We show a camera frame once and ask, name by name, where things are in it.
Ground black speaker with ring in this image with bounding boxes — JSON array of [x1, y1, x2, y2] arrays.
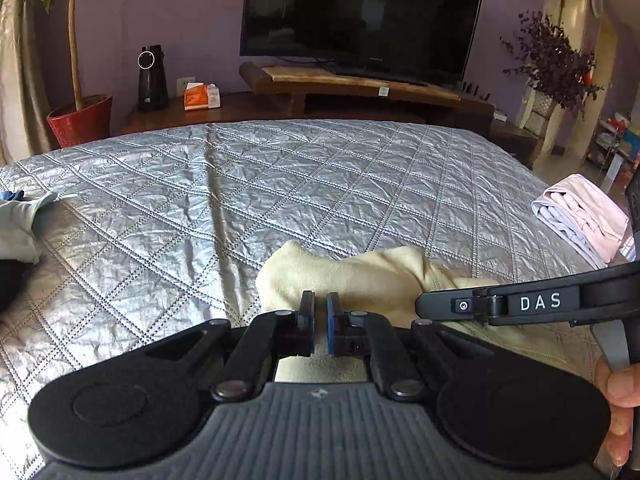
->
[[137, 44, 169, 113]]

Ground dried purple flower bouquet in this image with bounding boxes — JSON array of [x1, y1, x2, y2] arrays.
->
[[500, 11, 603, 116]]

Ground light blue shirt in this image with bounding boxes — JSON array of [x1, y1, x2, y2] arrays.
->
[[0, 192, 58, 264]]

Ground dark navy zip jacket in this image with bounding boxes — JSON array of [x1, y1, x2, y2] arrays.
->
[[0, 260, 32, 309]]

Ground silver quilted bedspread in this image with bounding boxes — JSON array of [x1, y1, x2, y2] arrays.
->
[[1, 120, 588, 479]]

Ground orange tissue pack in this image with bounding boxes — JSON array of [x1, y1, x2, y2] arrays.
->
[[183, 81, 221, 112]]

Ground black flat screen television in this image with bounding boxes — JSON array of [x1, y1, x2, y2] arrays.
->
[[240, 0, 482, 86]]

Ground beige fleece garment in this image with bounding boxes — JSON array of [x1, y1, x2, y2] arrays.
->
[[256, 240, 601, 382]]

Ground beige curtain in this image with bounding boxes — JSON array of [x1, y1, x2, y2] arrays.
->
[[0, 0, 56, 166]]

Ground folded pink white clothes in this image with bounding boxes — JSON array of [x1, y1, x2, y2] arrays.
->
[[532, 174, 637, 270]]

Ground white wall socket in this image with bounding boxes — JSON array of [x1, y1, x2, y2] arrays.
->
[[176, 76, 195, 96]]

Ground dark blue garment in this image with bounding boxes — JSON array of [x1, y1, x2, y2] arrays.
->
[[0, 190, 24, 202]]

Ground red plant pot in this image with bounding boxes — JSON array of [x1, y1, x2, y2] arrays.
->
[[47, 94, 113, 148]]

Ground green potted tree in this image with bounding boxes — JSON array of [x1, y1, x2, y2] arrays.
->
[[14, 0, 130, 113]]

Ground wooden TV stand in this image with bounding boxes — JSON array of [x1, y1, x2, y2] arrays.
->
[[239, 62, 495, 122]]

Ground person's right hand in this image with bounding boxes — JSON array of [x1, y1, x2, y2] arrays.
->
[[594, 356, 640, 466]]

